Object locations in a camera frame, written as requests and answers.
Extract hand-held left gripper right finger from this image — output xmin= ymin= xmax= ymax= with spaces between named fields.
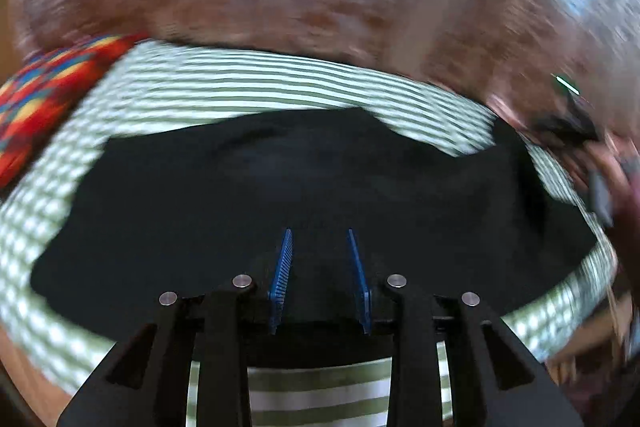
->
xmin=347 ymin=228 xmax=586 ymax=427

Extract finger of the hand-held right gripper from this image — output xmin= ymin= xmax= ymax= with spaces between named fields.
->
xmin=532 ymin=107 xmax=601 ymax=144

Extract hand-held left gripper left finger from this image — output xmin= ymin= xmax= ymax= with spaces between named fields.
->
xmin=57 ymin=228 xmax=296 ymax=427

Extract black pants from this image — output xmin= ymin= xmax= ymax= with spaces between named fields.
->
xmin=30 ymin=107 xmax=601 ymax=370

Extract green checked bed sheet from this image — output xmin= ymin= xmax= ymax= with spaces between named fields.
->
xmin=0 ymin=39 xmax=621 ymax=427

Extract multicoloured patterned cloth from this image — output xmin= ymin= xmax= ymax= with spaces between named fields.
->
xmin=0 ymin=34 xmax=146 ymax=190

